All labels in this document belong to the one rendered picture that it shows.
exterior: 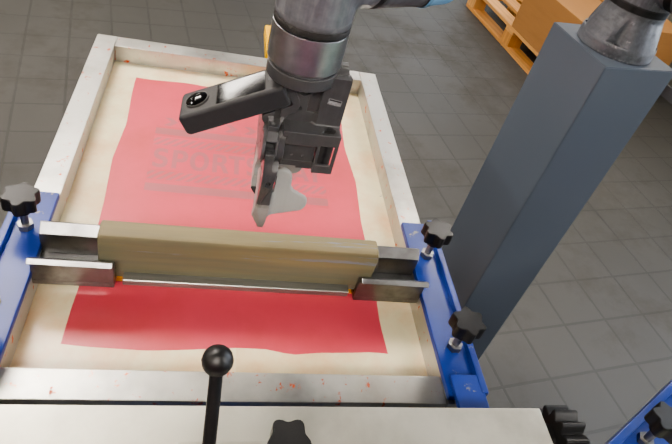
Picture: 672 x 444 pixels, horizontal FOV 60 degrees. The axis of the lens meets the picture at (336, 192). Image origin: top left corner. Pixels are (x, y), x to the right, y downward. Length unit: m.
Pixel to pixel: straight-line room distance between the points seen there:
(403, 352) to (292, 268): 0.19
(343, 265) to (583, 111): 0.65
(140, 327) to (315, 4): 0.46
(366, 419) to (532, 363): 1.62
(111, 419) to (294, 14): 0.42
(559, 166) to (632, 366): 1.31
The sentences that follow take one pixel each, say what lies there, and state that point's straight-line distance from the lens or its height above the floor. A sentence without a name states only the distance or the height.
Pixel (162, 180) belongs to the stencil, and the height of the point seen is 0.96.
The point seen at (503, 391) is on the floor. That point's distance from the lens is 2.12.
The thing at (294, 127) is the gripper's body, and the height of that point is 1.26.
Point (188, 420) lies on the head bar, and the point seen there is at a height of 1.04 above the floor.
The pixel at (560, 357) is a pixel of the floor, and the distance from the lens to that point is 2.33.
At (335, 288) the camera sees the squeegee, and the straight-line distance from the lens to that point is 0.81.
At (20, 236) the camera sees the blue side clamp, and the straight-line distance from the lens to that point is 0.84.
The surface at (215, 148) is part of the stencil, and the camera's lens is 1.05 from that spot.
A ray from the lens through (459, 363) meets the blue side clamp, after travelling 0.79.
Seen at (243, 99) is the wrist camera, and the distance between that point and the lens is 0.59.
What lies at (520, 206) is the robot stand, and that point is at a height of 0.84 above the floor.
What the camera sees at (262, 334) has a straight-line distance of 0.79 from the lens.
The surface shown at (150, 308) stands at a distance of 0.81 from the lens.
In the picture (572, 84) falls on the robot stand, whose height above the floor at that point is 1.13.
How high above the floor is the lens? 1.60
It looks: 40 degrees down
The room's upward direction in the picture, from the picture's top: 17 degrees clockwise
